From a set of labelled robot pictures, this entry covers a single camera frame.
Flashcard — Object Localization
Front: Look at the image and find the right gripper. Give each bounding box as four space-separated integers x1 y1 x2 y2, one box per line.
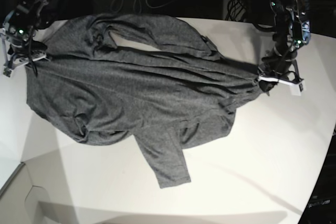
1 28 48 69

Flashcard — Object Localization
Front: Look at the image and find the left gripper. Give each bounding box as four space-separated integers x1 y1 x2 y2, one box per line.
258 50 303 88

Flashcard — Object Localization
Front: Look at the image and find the dark grey t-shirt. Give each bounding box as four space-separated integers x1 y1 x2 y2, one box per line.
25 14 262 188

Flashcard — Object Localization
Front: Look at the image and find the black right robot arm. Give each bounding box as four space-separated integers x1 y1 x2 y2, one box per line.
1 0 53 77

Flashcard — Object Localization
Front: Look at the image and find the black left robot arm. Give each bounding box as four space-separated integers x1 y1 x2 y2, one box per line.
254 0 311 92

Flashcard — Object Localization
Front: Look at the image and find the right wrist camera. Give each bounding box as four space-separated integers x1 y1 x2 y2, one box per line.
3 67 13 78

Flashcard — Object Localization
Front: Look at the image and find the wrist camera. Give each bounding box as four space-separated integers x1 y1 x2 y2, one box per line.
3 67 13 78
290 82 306 96

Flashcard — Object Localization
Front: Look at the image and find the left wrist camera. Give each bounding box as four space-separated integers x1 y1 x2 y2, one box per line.
290 82 306 96

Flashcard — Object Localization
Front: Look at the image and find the black cable bundle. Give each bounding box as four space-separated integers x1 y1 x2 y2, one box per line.
226 0 247 22

